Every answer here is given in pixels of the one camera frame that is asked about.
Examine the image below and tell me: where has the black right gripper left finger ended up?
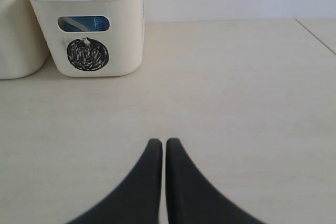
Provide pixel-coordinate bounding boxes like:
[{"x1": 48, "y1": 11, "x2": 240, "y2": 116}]
[{"x1": 70, "y1": 138, "x2": 163, "y2": 223}]

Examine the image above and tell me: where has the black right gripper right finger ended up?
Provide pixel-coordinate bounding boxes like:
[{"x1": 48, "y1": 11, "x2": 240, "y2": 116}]
[{"x1": 166, "y1": 138, "x2": 262, "y2": 223}]

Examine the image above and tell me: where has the cream bin with circle mark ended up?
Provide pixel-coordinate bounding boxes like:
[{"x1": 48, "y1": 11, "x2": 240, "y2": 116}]
[{"x1": 30, "y1": 0, "x2": 144, "y2": 77}]

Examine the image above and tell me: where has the cream bin with square mark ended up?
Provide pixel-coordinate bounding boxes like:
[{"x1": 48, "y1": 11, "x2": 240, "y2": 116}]
[{"x1": 1, "y1": 0, "x2": 49, "y2": 80}]

